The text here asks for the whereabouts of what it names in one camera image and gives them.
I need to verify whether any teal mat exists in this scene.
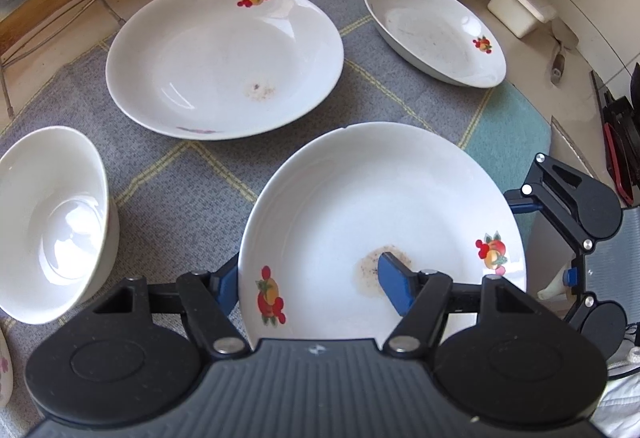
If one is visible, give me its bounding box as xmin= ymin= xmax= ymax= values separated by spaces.
xmin=462 ymin=81 xmax=553 ymax=209

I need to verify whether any white ceramic bowl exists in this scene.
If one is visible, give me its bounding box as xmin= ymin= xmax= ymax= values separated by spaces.
xmin=0 ymin=125 xmax=121 ymax=325

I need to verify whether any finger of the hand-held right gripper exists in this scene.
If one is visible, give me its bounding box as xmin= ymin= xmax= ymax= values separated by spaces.
xmin=504 ymin=154 xmax=601 ymax=251
xmin=562 ymin=265 xmax=598 ymax=334

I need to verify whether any small white pink-flower bowl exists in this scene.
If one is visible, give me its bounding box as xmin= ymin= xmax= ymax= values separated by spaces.
xmin=0 ymin=328 xmax=14 ymax=408

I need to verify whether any grey checked cloth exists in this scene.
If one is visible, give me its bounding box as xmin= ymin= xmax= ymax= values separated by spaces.
xmin=0 ymin=0 xmax=506 ymax=438

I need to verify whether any white plastic box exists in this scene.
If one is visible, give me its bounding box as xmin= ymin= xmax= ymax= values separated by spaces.
xmin=487 ymin=0 xmax=558 ymax=39

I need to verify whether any large white fruit-print plate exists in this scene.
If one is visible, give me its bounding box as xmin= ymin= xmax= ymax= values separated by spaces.
xmin=105 ymin=0 xmax=345 ymax=140

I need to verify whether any white fabric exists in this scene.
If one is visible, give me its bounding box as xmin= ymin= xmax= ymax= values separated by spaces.
xmin=595 ymin=343 xmax=640 ymax=438

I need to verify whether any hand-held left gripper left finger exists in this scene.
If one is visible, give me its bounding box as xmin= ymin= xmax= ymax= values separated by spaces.
xmin=92 ymin=254 xmax=251 ymax=360

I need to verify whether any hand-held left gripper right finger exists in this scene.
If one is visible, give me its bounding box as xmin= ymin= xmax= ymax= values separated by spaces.
xmin=377 ymin=252 xmax=538 ymax=354

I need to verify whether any black and red tool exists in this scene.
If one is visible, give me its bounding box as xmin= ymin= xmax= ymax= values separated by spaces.
xmin=590 ymin=63 xmax=640 ymax=206

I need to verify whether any metal scraper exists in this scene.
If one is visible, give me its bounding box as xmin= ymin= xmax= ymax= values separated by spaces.
xmin=549 ymin=18 xmax=581 ymax=84

